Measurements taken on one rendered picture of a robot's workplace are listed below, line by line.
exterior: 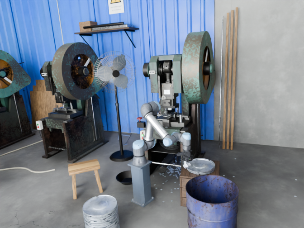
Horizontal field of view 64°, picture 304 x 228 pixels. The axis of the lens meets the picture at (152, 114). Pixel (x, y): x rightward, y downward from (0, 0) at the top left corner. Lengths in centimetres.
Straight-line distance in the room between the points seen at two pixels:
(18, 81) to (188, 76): 351
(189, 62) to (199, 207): 138
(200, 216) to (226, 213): 20
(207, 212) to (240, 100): 247
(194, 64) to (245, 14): 170
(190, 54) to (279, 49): 176
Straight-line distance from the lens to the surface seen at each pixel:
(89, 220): 224
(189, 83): 258
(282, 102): 412
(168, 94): 301
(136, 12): 448
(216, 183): 231
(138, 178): 258
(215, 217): 201
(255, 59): 402
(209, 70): 288
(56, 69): 348
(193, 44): 264
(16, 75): 519
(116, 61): 342
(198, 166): 259
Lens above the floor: 158
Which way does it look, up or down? 15 degrees down
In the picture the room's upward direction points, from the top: 4 degrees counter-clockwise
